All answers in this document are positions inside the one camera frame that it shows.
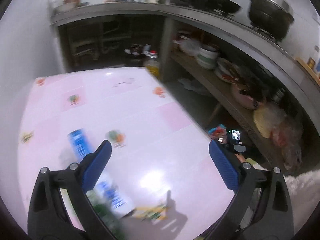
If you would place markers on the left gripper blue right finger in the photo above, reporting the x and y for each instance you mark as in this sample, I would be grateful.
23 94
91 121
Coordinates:
226 163

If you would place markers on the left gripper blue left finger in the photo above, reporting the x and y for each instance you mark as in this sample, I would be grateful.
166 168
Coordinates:
93 165

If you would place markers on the white fuzzy sleeve forearm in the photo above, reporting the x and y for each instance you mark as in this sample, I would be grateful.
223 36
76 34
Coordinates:
304 194

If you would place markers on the blue plastic trash basket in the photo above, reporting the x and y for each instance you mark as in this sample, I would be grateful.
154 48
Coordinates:
218 133

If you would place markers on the blue white carton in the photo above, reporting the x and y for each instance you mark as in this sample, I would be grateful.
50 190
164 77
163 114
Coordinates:
105 187

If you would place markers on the yellow plastic bag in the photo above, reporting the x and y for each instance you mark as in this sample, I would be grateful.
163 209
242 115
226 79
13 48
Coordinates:
268 116

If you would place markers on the pink plastic basin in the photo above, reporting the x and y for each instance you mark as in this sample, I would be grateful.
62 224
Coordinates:
245 100

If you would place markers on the clear red plastic bag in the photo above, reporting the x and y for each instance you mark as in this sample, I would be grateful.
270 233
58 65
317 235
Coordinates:
287 136

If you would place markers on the green white snack packet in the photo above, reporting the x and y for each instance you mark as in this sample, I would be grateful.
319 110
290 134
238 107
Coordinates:
101 207

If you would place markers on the white plates stack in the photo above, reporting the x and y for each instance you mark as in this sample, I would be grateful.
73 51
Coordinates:
225 71

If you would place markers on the stacked white green bowls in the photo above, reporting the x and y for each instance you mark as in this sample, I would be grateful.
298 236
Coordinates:
207 56

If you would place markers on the white plastic bag on shelf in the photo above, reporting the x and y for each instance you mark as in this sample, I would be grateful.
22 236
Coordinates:
190 47

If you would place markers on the wooden cutting board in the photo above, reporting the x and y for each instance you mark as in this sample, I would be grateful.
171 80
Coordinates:
308 70

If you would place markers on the cooking oil bottle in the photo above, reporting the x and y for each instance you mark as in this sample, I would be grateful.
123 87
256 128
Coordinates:
152 63

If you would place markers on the dark ceramic jar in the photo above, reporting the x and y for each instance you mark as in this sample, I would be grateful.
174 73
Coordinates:
135 52

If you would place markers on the black cooking pot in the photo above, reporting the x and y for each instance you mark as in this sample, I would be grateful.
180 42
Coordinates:
272 16

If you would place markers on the black wok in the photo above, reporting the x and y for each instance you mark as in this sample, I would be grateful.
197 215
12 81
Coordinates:
222 7

